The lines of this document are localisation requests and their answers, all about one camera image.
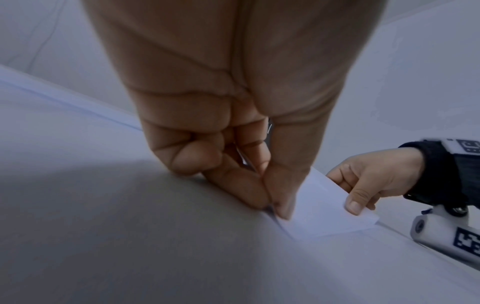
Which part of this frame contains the person's right hand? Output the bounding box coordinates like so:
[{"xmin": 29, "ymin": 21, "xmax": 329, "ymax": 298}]
[{"xmin": 325, "ymin": 147, "xmax": 427, "ymax": 216}]

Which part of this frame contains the person's left hand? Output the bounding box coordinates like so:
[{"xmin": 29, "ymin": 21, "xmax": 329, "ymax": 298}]
[{"xmin": 80, "ymin": 0, "xmax": 390, "ymax": 221}]

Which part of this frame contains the black right wristband with markers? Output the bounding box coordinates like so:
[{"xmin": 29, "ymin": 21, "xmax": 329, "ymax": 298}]
[{"xmin": 399, "ymin": 138, "xmax": 480, "ymax": 209}]

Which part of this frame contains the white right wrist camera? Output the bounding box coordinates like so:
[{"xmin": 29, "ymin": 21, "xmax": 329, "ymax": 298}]
[{"xmin": 410, "ymin": 204, "xmax": 480, "ymax": 271}]

